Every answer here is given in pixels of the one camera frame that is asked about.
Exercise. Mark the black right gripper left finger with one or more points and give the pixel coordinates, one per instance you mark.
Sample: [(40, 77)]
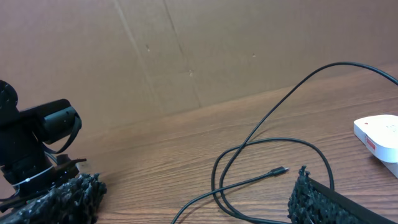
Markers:
[(74, 202)]

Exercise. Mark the white power strip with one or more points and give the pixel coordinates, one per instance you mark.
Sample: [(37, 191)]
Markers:
[(379, 134)]

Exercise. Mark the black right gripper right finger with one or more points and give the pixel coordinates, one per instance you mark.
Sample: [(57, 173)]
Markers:
[(313, 203)]

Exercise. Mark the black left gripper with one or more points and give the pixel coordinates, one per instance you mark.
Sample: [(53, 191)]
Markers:
[(28, 188)]

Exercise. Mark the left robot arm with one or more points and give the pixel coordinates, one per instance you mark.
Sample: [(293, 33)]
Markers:
[(33, 143)]

